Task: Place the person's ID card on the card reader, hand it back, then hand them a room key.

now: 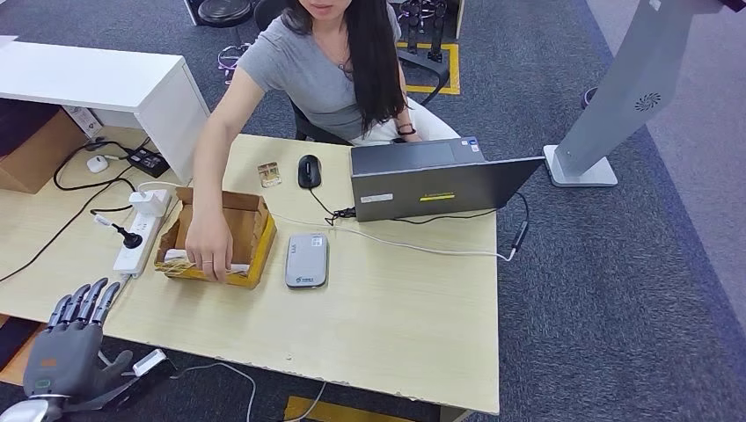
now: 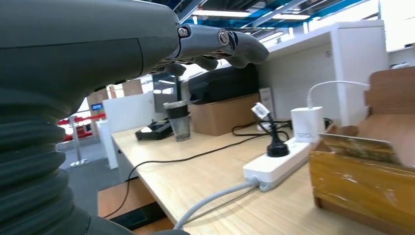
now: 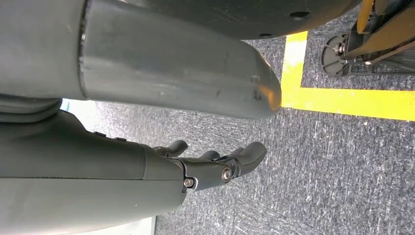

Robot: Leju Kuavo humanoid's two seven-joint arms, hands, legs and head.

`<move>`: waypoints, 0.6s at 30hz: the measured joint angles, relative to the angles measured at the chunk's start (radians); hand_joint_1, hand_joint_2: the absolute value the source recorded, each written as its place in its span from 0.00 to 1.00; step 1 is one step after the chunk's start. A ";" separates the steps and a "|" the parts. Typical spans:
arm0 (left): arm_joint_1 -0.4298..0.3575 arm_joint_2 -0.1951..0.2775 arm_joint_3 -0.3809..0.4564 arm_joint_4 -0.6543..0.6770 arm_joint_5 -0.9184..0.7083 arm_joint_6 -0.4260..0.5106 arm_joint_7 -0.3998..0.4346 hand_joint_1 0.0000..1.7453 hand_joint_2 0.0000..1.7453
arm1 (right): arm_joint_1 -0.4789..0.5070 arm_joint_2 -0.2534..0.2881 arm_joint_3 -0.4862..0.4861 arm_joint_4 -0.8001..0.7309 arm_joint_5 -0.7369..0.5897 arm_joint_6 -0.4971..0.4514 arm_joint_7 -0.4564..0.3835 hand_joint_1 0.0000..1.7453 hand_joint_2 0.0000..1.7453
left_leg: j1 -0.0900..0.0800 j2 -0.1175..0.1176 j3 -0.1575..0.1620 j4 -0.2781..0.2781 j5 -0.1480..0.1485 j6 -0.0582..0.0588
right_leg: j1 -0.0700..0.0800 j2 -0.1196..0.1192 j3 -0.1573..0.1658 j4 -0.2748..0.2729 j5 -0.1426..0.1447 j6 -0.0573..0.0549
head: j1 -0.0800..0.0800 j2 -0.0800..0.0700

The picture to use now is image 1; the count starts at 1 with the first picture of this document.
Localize person's right hand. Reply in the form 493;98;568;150
185;209;235;285

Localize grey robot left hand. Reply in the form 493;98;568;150
23;277;134;400

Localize gold patterned ID card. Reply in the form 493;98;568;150
258;162;282;189

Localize grey card reader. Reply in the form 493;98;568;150
284;232;330;290

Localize person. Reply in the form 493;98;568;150
185;0;462;285

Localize brown board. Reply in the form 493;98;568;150
0;314;48;387

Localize grey laptop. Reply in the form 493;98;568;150
349;135;546;223

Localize white charger block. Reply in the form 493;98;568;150
128;189;172;218

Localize white power strip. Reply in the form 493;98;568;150
112;210;165;278

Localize black power plug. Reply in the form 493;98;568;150
112;223;144;251

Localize black power adapter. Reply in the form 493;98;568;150
126;147;171;179

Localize black office chair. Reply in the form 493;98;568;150
253;0;451;146

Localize black computer mouse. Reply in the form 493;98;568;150
297;154;323;190

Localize black robot stand legs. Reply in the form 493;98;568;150
396;0;450;64

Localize black dongle adapter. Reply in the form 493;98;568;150
509;221;530;252

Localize white printed box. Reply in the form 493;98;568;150
62;105;104;140

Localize brown cardboard box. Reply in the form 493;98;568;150
0;109;89;195

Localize white reception counter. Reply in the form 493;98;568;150
0;34;212;186

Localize black round stool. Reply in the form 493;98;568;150
196;0;255;85

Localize grey kiosk stand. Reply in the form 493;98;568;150
543;0;729;189

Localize yellow floor tape frame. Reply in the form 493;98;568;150
396;40;462;96

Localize black laptop cable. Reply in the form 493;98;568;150
391;192;530;227

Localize short black plug cable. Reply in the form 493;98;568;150
89;205;134;232

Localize black mouse cable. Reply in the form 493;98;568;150
307;187;356;227

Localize thin white charging cable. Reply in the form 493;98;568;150
135;181;519;263

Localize long black cable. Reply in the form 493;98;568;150
0;165;136;285

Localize thick white power cable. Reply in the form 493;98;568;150
96;276;258;422

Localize looped black adapter cable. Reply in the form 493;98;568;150
53;141;139;194

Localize thin white hanging cable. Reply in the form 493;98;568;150
294;382;326;422

